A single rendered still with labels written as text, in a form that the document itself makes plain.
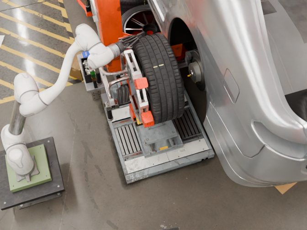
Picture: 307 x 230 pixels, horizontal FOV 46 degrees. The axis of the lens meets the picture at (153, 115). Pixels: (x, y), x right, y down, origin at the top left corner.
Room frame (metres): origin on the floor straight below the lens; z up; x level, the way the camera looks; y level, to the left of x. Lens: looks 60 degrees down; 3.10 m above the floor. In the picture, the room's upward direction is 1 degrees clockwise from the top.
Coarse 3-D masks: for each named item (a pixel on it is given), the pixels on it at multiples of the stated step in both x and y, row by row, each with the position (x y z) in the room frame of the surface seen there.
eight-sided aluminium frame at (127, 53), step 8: (120, 56) 1.81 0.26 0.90; (128, 56) 1.65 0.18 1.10; (128, 64) 1.56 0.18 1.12; (136, 64) 1.56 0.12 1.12; (136, 72) 1.49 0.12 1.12; (144, 88) 1.42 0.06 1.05; (136, 96) 1.63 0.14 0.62; (144, 96) 1.37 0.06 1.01; (144, 104) 1.33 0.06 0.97; (136, 112) 1.46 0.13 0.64
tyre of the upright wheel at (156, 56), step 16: (144, 48) 1.66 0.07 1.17; (160, 48) 1.65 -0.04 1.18; (144, 64) 1.53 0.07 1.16; (160, 64) 1.53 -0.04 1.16; (176, 64) 1.54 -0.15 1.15; (160, 80) 1.44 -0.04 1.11; (176, 80) 1.45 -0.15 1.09; (160, 96) 1.36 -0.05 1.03; (176, 96) 1.38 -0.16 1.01; (160, 112) 1.31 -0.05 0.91; (176, 112) 1.34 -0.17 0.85
